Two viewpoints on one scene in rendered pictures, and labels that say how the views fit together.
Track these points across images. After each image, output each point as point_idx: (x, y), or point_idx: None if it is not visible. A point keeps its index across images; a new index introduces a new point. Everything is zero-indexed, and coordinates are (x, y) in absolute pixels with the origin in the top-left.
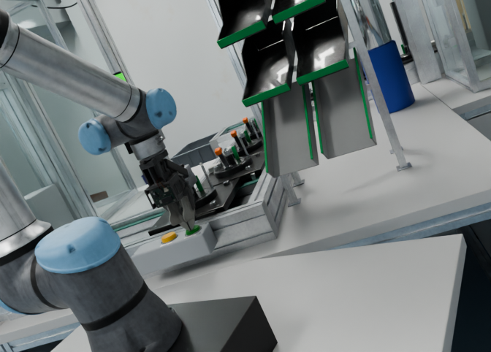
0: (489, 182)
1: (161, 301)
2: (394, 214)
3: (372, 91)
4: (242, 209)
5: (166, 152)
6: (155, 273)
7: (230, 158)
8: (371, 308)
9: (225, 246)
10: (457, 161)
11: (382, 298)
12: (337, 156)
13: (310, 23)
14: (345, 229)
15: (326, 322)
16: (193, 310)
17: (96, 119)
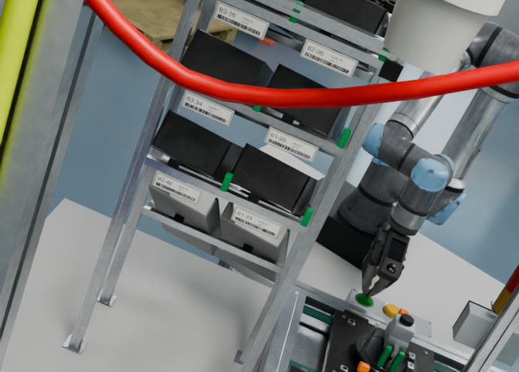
0: (89, 215)
1: (351, 198)
2: (168, 246)
3: (109, 264)
4: (310, 287)
5: (389, 217)
6: None
7: None
8: (227, 202)
9: None
10: (69, 256)
11: (218, 202)
12: (202, 250)
13: (205, 165)
14: (212, 264)
15: (252, 211)
16: (334, 214)
17: (436, 154)
